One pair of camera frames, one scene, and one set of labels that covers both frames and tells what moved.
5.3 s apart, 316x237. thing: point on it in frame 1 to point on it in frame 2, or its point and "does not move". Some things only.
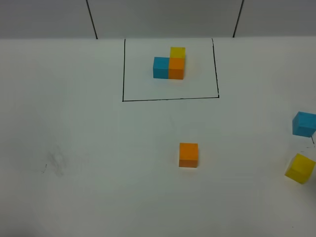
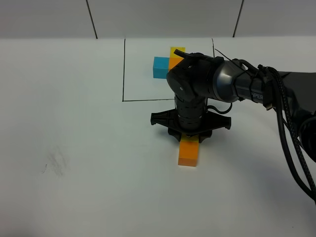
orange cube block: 188,156 does not move
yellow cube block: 300,169 to 192,138
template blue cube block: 161,65 does not move
